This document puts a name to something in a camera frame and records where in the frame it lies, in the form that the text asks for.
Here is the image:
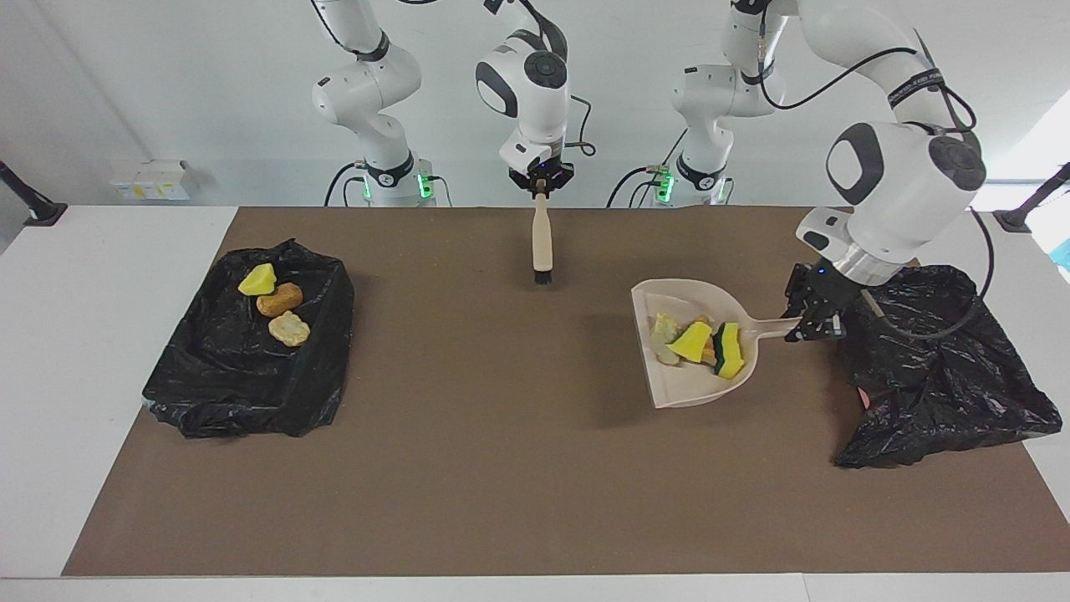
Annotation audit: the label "black base cable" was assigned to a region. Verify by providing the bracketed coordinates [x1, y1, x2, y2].
[324, 161, 369, 207]
[606, 165, 670, 207]

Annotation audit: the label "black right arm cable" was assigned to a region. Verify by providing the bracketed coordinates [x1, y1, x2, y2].
[483, 0, 597, 158]

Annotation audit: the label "notched yellow sponge piece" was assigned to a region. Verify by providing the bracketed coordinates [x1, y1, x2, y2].
[237, 263, 278, 297]

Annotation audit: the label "brown sponge piece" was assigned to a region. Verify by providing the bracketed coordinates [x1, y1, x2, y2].
[256, 283, 304, 318]

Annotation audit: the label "beige brush with black bristles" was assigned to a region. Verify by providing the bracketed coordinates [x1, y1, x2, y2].
[532, 191, 555, 286]

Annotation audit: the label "pale greenish sponge piece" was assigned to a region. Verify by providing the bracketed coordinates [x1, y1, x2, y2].
[652, 313, 682, 366]

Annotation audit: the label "brown table mat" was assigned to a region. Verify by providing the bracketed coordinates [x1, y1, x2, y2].
[61, 207, 1070, 578]

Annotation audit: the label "pale beige sponge piece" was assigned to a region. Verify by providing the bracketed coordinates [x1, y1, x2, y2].
[267, 310, 311, 348]

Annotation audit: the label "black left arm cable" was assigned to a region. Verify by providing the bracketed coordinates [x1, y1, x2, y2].
[757, 0, 996, 339]

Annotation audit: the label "black left base cable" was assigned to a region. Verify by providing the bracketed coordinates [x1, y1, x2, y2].
[606, 165, 670, 207]

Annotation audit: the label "white wall socket box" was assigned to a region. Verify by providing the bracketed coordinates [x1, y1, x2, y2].
[111, 161, 191, 202]

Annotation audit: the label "black right base cable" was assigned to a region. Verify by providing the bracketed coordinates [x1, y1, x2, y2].
[324, 161, 369, 207]

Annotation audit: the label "crumpled black bag lined bin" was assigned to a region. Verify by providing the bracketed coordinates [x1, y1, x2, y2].
[833, 264, 1063, 469]

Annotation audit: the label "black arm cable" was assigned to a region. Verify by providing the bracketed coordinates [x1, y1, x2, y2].
[757, 0, 996, 339]
[483, 0, 597, 158]

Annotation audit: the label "box-shaped bin with black bag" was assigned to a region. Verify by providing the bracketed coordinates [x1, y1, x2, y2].
[140, 238, 355, 440]

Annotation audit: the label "yellow sponge with green scourer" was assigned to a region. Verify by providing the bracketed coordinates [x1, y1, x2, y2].
[713, 322, 746, 380]

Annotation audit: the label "beige plastic dustpan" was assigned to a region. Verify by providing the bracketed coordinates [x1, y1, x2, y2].
[630, 278, 803, 410]

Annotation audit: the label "black clamp stand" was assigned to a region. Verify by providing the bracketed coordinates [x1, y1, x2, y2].
[992, 163, 1070, 233]
[0, 161, 69, 227]

